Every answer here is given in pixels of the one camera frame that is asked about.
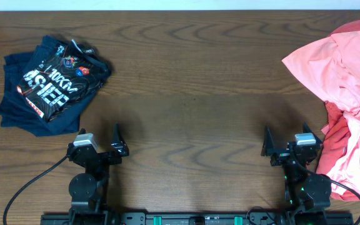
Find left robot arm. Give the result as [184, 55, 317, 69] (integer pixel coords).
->
[67, 124, 129, 225]

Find red printed t-shirt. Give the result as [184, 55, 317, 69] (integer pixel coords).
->
[316, 16, 360, 202]

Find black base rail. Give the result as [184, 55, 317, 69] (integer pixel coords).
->
[40, 211, 354, 225]

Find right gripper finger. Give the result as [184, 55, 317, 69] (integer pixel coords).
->
[302, 122, 323, 144]
[261, 126, 275, 156]

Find navy folded shirt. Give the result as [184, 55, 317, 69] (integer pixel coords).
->
[0, 36, 96, 137]

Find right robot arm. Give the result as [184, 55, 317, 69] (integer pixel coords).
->
[261, 124, 331, 224]

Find black printed folded shirt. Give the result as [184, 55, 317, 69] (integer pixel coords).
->
[17, 40, 111, 122]

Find pink t-shirt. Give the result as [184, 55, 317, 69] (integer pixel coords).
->
[282, 31, 360, 194]

